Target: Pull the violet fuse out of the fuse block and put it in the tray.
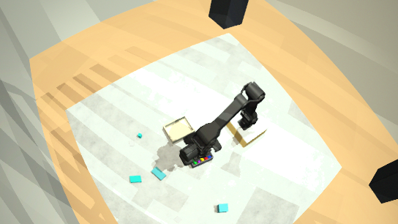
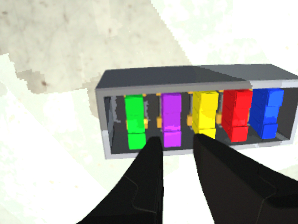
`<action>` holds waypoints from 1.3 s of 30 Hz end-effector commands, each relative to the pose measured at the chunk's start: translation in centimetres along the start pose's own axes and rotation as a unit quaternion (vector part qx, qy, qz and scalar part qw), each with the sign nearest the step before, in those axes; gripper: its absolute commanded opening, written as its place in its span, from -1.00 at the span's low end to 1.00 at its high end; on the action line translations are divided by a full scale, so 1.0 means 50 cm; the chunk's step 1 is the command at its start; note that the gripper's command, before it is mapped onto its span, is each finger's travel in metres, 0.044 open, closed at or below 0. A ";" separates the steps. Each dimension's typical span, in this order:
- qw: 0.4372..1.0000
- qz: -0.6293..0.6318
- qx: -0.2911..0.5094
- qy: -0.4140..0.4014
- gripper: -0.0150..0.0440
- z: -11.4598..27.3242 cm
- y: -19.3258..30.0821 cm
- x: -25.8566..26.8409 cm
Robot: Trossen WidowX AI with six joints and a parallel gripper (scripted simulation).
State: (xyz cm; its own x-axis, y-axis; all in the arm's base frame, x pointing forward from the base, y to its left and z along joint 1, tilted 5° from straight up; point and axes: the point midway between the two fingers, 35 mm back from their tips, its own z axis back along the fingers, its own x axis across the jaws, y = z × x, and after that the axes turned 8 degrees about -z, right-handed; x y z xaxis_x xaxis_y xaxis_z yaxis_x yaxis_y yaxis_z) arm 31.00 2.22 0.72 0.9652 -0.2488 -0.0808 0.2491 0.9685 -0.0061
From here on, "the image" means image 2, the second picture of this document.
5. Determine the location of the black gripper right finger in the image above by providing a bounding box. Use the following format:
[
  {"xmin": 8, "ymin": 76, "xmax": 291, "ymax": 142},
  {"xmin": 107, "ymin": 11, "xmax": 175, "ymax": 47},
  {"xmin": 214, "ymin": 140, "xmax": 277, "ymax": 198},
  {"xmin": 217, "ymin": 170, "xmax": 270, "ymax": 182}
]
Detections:
[{"xmin": 193, "ymin": 133, "xmax": 298, "ymax": 224}]

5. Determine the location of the yellow fuse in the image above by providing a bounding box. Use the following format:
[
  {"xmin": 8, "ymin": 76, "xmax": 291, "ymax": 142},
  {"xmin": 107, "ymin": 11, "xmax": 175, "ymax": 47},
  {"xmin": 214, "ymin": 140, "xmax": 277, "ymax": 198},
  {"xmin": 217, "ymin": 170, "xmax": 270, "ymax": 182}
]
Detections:
[{"xmin": 192, "ymin": 91, "xmax": 218, "ymax": 139}]

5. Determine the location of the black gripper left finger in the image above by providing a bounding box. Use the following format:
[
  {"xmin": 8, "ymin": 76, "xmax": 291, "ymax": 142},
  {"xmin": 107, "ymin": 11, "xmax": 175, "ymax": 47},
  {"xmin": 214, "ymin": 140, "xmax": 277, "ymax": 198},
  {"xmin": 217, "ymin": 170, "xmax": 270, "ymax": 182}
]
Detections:
[{"xmin": 76, "ymin": 136, "xmax": 165, "ymax": 224}]

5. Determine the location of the green fuse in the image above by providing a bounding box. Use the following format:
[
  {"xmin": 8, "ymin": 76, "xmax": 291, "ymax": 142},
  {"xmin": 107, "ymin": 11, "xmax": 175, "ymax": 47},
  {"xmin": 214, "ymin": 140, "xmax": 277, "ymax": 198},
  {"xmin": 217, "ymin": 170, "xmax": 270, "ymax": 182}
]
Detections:
[{"xmin": 125, "ymin": 95, "xmax": 145, "ymax": 149}]

